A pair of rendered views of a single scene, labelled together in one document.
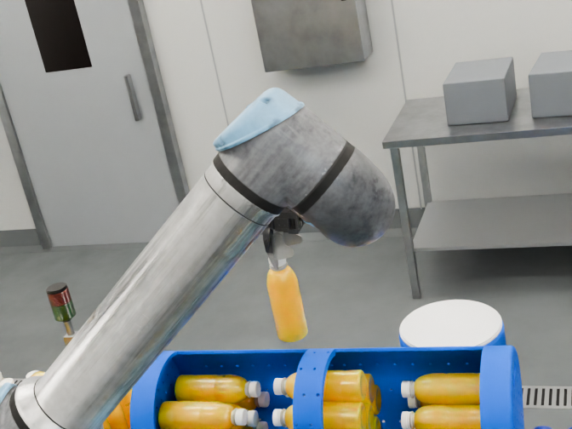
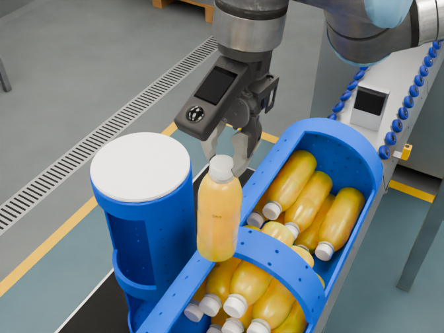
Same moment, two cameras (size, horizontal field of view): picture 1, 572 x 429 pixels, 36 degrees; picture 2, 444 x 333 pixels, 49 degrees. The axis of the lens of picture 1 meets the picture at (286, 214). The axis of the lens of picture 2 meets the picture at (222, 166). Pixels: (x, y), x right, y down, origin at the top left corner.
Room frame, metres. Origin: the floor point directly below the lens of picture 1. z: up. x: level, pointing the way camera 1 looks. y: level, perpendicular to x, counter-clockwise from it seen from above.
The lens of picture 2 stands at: (1.73, 0.57, 1.98)
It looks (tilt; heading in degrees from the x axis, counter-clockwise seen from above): 44 degrees down; 279
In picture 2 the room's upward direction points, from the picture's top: straight up
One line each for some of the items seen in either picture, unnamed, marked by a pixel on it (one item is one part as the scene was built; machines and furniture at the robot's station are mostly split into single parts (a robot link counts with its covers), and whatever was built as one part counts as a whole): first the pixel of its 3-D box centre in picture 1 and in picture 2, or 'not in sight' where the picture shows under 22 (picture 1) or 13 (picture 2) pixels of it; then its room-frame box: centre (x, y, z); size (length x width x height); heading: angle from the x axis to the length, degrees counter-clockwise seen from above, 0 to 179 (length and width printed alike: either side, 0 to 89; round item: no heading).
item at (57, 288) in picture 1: (63, 311); not in sight; (2.40, 0.70, 1.18); 0.06 x 0.06 x 0.16
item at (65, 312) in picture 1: (63, 309); not in sight; (2.40, 0.70, 1.18); 0.06 x 0.06 x 0.05
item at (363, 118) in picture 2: not in sight; (368, 108); (1.47, -0.79, 1.00); 0.10 x 0.04 x 0.15; 160
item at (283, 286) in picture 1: (285, 299); (219, 211); (1.82, 0.04, 1.36); 0.07 x 0.07 x 0.19
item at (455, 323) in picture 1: (449, 326); (140, 164); (2.12, -0.38, 1.03); 0.28 x 0.28 x 0.01
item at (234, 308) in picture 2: (281, 386); (234, 306); (1.79, 0.09, 1.16); 0.04 x 0.02 x 0.04; 160
